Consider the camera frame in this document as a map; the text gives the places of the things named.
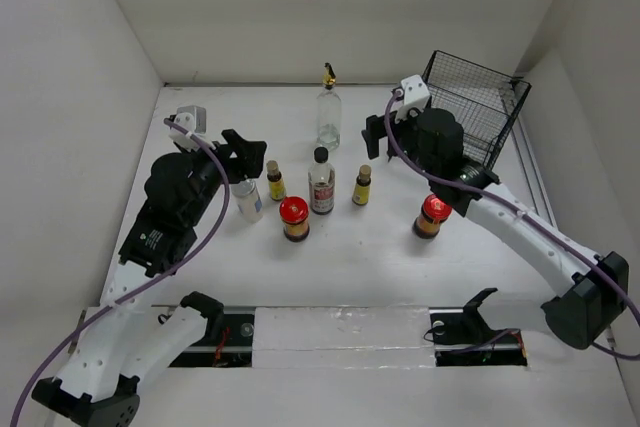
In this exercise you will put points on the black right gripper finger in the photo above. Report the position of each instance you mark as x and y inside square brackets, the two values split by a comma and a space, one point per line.
[370, 135]
[382, 143]

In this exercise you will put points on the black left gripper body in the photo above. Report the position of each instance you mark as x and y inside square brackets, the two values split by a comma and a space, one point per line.
[208, 168]

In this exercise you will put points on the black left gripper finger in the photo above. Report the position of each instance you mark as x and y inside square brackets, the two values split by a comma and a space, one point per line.
[252, 155]
[233, 140]

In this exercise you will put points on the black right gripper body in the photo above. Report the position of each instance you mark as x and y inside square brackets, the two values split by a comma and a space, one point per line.
[408, 129]

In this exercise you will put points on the clear glass oil bottle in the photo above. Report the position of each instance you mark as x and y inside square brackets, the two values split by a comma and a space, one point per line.
[329, 111]

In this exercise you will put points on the small yellow bottle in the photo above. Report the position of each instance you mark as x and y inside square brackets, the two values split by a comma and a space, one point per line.
[362, 185]
[277, 189]

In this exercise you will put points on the red label vinegar bottle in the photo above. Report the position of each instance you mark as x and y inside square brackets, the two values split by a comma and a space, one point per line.
[321, 181]

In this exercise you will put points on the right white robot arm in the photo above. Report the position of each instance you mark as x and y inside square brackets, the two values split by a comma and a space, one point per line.
[591, 290]

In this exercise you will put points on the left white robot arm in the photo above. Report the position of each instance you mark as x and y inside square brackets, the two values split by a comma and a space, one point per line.
[100, 385]

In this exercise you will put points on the white silver lid jar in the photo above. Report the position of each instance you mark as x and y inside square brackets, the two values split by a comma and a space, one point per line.
[248, 200]

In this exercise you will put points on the red lid jar left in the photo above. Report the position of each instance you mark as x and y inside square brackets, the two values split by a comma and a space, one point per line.
[294, 214]

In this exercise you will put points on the red lid jar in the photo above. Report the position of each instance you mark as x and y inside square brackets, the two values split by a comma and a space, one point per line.
[294, 214]
[433, 213]

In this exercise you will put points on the red lid jar right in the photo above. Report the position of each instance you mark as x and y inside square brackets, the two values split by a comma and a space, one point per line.
[433, 213]

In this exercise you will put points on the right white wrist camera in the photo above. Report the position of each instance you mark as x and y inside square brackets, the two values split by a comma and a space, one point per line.
[412, 96]

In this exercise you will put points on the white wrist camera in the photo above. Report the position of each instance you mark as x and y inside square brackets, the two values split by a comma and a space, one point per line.
[412, 96]
[193, 119]

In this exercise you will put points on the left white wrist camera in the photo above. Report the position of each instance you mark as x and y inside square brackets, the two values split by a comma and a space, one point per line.
[193, 119]

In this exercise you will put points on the black wire basket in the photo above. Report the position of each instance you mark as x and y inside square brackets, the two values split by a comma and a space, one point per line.
[484, 101]

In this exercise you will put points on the black metal base rail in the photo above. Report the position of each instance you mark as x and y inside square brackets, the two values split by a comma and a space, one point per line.
[353, 338]

